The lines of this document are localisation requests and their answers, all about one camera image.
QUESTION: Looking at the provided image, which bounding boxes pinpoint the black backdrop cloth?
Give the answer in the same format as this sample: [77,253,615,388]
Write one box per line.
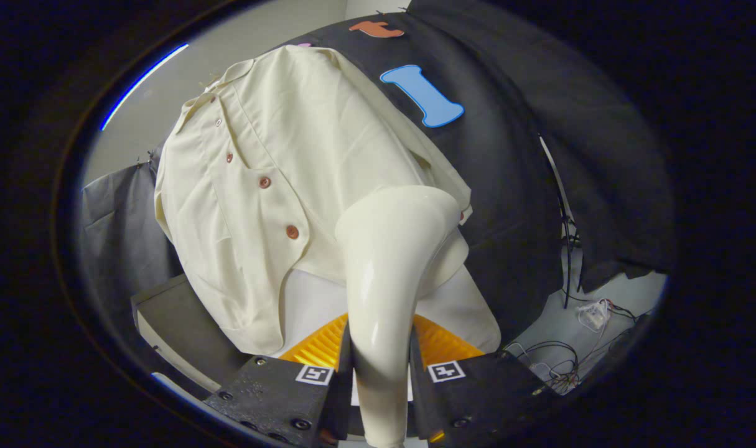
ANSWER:
[79,0,676,346]

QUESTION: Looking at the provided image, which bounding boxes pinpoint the tangled floor cables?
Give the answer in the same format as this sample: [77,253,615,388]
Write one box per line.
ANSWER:
[505,324,640,396]

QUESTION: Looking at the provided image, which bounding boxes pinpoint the cream button-up shirt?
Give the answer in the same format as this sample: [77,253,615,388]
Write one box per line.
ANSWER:
[154,45,473,355]

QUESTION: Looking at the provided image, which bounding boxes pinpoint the grey drawer cabinet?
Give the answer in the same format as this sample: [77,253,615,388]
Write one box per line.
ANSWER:
[131,274,251,393]

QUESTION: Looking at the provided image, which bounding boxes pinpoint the hanging black cable bundle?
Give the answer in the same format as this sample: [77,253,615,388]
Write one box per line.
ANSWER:
[538,136,582,309]

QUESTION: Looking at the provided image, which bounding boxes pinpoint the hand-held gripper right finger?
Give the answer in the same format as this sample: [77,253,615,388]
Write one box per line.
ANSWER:
[409,314,562,446]

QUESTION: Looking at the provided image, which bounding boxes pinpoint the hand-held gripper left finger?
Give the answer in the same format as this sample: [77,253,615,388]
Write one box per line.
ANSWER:
[203,313,353,447]

